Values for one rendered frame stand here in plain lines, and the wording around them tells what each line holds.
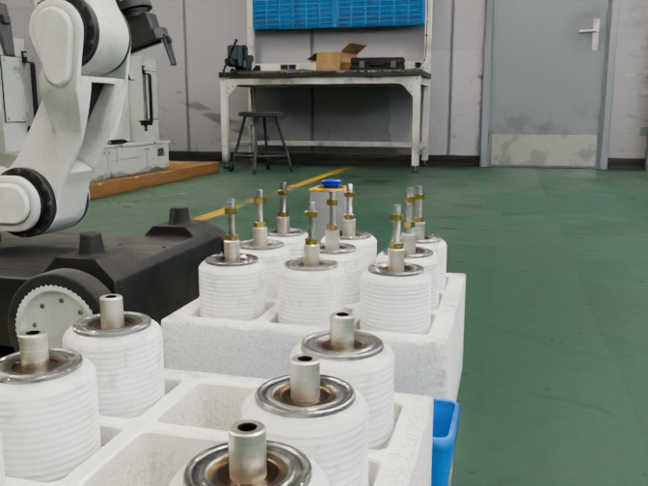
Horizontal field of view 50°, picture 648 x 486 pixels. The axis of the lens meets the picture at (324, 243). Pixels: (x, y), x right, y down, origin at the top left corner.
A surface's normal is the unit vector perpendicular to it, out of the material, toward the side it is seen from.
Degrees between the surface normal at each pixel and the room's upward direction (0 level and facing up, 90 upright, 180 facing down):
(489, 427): 0
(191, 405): 90
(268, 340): 90
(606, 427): 0
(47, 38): 90
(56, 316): 90
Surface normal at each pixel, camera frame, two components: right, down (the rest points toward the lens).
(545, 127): -0.25, 0.18
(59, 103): -0.23, 0.58
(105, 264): 0.69, -0.66
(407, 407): 0.00, -0.98
